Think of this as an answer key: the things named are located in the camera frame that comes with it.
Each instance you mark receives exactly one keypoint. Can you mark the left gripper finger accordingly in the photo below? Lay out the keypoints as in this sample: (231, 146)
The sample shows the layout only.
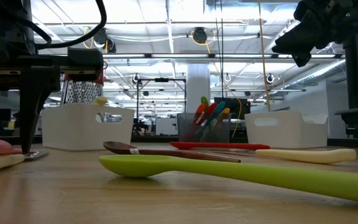
(36, 99)

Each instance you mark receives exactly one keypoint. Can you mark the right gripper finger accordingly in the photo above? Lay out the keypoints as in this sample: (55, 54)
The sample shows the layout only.
(311, 7)
(303, 39)

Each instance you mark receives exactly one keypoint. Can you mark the brown wooden spoon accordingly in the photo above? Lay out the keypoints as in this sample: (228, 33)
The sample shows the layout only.
(117, 147)

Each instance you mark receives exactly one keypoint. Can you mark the small blue silicone spoon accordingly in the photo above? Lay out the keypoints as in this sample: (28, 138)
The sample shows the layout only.
(219, 106)

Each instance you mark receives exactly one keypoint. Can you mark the small red silicone spoon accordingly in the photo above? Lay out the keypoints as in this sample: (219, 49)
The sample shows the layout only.
(211, 108)

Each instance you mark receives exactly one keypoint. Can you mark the large green silicone spoon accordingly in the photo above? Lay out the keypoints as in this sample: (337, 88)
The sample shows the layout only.
(135, 165)

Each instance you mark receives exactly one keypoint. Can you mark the large red silicone spoon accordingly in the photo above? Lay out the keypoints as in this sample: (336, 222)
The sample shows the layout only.
(216, 145)

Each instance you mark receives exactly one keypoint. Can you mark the tall wooden stick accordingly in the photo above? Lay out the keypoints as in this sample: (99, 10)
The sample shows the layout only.
(263, 62)

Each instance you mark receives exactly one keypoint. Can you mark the white plastic bin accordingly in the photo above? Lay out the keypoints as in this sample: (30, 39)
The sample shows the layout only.
(73, 127)
(291, 130)

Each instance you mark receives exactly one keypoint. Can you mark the red metal box grater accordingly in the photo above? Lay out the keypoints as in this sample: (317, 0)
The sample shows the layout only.
(82, 91)

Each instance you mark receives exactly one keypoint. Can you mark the black monitor stand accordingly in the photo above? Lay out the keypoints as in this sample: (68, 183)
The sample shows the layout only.
(353, 81)

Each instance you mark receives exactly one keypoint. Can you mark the white building column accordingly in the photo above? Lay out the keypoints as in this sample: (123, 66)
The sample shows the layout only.
(197, 84)

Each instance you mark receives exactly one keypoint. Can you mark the grey translucent plastic bin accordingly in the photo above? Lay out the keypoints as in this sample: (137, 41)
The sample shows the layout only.
(185, 130)

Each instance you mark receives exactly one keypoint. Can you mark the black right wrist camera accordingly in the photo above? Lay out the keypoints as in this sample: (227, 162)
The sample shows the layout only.
(301, 59)

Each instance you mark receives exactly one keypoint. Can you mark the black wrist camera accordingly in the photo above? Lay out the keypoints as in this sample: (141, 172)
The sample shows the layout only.
(301, 59)
(85, 60)

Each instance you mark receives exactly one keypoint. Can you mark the silver ventilation duct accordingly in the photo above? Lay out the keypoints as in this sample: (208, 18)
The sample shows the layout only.
(322, 73)

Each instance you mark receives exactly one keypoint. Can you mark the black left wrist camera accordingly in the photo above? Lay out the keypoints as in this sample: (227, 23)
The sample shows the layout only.
(85, 60)

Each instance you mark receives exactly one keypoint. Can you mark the black background frame rig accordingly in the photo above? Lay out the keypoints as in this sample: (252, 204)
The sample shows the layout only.
(162, 80)

